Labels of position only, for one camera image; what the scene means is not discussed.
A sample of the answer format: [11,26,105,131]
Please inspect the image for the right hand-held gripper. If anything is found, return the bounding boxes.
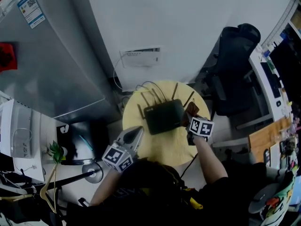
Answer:
[187,117,215,138]

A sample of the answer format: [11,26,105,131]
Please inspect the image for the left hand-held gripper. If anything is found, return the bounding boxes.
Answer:
[101,125,144,173]

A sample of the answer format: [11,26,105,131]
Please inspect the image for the brown cloth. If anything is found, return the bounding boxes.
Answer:
[182,102,200,127]

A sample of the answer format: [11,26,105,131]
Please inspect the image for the black router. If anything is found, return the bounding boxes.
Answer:
[137,82,196,136]

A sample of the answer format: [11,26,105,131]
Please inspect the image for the person's left forearm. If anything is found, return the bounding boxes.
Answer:
[90,168,120,207]

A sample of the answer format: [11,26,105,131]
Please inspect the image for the person's right forearm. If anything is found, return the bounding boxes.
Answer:
[193,135,229,186]

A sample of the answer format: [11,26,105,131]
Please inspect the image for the teal pen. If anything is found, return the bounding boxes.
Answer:
[79,135,94,150]

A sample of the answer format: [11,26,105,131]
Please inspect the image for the person's black shirt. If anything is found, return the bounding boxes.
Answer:
[65,158,269,226]

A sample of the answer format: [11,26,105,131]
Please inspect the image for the black coat stand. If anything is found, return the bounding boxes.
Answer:
[35,162,104,190]

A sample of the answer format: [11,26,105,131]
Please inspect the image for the wooden board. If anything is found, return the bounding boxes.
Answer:
[248,118,293,163]

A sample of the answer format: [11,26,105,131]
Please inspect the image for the black high-back office chair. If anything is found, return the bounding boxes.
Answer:
[201,23,261,116]

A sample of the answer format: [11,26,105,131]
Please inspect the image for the white computer desk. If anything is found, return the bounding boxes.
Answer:
[248,43,293,123]

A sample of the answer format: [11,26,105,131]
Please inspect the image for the yellow clip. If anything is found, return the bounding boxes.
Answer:
[190,196,203,210]

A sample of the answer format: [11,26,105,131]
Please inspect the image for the potted green plant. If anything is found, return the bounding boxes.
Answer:
[48,140,69,164]

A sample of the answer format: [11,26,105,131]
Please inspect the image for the black keyboard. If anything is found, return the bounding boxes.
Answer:
[260,62,282,99]

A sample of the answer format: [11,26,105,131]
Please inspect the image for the white desk under microwave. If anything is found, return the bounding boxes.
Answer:
[0,112,71,183]

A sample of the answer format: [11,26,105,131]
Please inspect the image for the silver refrigerator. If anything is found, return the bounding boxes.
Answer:
[0,0,120,124]

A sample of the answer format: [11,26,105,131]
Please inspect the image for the wooden clothes hanger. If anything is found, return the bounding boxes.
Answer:
[39,165,59,214]

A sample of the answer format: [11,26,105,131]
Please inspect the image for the black monitor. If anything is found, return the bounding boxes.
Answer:
[268,38,301,103]

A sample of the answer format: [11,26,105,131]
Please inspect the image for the colourful bag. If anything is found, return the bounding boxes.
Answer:
[258,166,297,226]

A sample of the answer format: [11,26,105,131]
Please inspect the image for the white microwave oven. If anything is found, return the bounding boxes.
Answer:
[0,99,33,159]

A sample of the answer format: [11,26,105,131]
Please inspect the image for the red paper decoration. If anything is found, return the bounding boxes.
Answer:
[0,42,18,73]

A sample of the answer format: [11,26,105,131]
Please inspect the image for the refrigerator energy label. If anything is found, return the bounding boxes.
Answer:
[16,0,46,30]

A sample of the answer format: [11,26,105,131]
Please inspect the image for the black power cable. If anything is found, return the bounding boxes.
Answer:
[180,153,198,180]

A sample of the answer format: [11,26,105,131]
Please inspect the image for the white wall network box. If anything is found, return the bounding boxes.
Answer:
[119,46,162,68]

